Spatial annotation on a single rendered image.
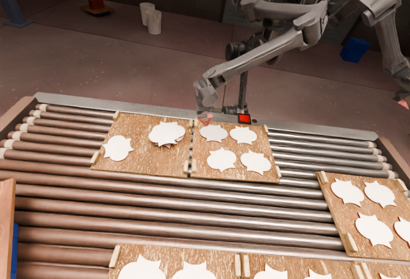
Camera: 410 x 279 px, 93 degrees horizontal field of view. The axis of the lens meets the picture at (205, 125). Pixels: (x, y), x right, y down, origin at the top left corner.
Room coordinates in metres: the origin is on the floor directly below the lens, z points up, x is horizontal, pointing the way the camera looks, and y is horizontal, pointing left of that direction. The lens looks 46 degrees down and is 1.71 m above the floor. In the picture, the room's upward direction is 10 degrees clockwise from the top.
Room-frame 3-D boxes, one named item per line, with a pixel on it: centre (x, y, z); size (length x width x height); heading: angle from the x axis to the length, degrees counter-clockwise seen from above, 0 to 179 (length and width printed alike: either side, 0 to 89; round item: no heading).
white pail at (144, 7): (4.39, 1.60, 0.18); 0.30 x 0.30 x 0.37
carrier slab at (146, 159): (0.57, 0.26, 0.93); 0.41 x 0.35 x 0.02; 96
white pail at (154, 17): (4.03, 1.36, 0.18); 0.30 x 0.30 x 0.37
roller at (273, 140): (0.73, -0.06, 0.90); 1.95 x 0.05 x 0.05; 95
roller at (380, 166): (0.63, -0.07, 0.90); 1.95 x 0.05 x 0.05; 95
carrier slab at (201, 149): (0.63, -0.16, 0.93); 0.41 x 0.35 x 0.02; 97
